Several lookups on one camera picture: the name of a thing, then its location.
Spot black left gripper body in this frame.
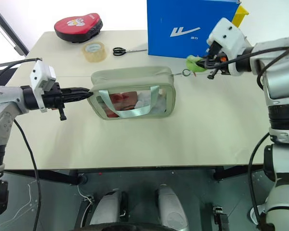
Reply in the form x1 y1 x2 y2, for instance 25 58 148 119
41 82 72 121

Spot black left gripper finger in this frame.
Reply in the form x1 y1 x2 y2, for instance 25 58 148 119
69 94 91 103
69 87 91 95

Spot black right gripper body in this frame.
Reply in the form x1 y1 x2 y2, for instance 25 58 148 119
208 41 230 73

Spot green plush keychain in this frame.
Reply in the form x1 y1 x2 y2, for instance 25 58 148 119
185 54 208 73

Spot green pouch with clear window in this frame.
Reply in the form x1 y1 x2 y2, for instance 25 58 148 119
87 65 178 122

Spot clear packing tape roll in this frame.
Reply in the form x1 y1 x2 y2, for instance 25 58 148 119
81 41 108 64

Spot blue cardboard box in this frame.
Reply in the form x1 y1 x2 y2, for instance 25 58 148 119
146 0 243 60

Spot red and black pad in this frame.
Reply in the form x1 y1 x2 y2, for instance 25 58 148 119
53 12 104 44

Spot silver robot left leg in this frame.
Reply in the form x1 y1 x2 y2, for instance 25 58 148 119
89 189 126 228

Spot silver robot leg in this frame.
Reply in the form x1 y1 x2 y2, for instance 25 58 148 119
89 189 126 228
155 183 190 231

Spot silver robot right leg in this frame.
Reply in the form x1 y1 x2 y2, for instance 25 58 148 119
155 183 190 231

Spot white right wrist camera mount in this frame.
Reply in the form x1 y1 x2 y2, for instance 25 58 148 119
206 17 252 76

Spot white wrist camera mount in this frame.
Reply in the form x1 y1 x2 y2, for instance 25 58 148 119
30 60 57 113
206 17 252 76

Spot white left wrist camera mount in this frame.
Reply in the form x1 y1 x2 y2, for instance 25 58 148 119
30 60 57 113

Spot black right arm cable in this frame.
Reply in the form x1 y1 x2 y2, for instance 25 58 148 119
247 132 272 227
207 32 289 97

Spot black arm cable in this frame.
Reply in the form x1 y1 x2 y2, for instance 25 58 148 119
247 132 272 227
207 32 289 97
0 57 43 81
13 118 41 231

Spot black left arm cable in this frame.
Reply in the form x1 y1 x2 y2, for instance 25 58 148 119
13 118 41 231
0 57 43 81

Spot black handled scissors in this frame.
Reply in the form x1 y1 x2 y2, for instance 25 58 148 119
112 46 148 57

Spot black table frame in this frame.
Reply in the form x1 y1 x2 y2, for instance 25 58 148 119
54 167 255 187

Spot grey metal frame bar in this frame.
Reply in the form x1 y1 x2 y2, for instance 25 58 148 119
0 0 30 56

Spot white floor wire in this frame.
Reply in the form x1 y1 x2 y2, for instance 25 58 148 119
13 180 40 225

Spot black floor bracket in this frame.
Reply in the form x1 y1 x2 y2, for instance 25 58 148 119
76 195 95 227
212 204 230 231

